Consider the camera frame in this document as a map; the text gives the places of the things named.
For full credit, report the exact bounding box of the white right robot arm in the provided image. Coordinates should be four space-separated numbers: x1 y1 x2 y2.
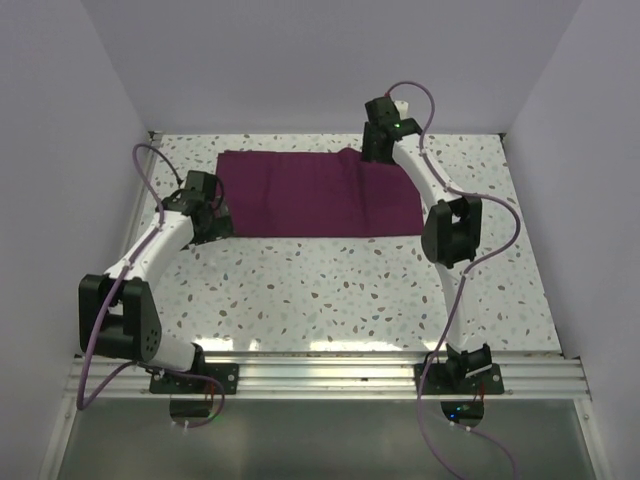
362 96 492 395

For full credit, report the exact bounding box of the aluminium rail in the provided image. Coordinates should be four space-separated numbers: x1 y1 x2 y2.
62 352 591 401
92 130 162 357

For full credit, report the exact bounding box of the aluminium front rail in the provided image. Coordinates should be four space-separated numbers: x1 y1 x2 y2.
62 352 591 401

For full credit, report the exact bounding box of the aluminium left side rail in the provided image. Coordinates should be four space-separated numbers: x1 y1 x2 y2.
92 130 162 357

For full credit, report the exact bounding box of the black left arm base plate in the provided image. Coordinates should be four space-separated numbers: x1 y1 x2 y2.
149 363 240 395

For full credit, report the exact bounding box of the purple cloth wrap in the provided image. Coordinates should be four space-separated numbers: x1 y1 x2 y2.
216 148 423 238

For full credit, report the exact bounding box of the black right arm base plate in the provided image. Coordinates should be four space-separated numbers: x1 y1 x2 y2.
413 344 505 395

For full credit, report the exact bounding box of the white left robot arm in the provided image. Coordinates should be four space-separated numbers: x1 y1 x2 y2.
78 170 233 393

